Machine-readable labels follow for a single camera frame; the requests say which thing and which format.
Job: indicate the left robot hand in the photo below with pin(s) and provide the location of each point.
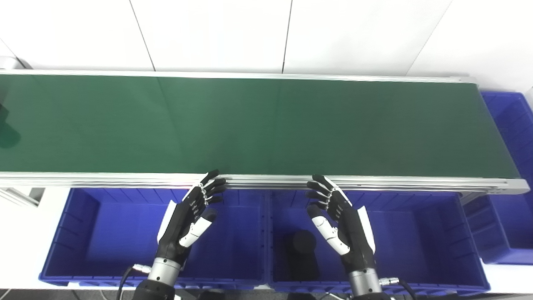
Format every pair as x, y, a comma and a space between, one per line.
179, 225

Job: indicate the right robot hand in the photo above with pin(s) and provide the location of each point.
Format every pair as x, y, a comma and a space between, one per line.
354, 237

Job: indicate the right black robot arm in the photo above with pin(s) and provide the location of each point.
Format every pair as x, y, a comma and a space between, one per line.
365, 283

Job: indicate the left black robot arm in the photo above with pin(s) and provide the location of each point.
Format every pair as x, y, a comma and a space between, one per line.
160, 277

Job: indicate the black cylinder-on-block part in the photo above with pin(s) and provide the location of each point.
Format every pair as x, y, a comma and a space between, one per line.
302, 250

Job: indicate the blue plastic bin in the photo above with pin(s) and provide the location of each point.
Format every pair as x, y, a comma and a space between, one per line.
116, 233
512, 125
416, 241

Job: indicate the green conveyor belt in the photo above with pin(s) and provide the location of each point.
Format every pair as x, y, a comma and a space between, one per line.
125, 180
250, 125

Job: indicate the aluminium conveyor leg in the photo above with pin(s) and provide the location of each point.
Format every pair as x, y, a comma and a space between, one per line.
21, 196

